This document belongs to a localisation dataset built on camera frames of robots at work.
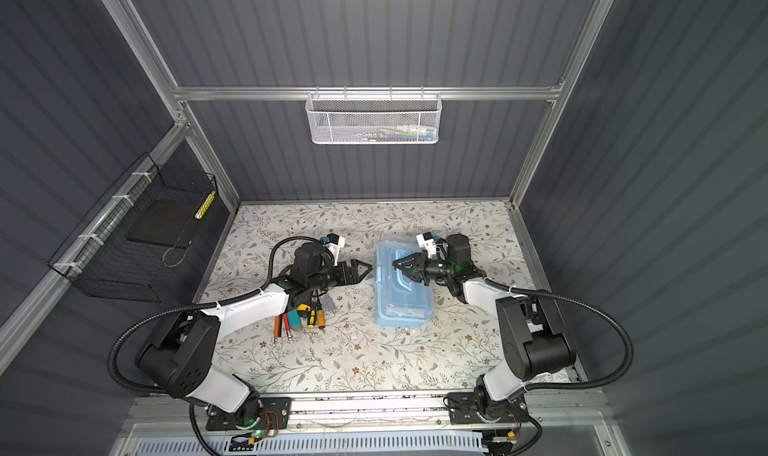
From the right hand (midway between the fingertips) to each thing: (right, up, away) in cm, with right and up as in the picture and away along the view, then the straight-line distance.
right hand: (397, 271), depth 83 cm
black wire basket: (-66, +5, -17) cm, 68 cm away
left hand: (-10, 0, +4) cm, 10 cm away
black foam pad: (-59, +14, -8) cm, 61 cm away
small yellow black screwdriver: (-25, -15, +4) cm, 30 cm away
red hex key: (-33, -17, +4) cm, 37 cm away
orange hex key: (-36, -17, +4) cm, 40 cm away
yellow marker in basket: (-53, +18, -2) cm, 56 cm away
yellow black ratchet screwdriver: (-29, -13, +8) cm, 33 cm away
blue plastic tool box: (+1, -8, -1) cm, 8 cm away
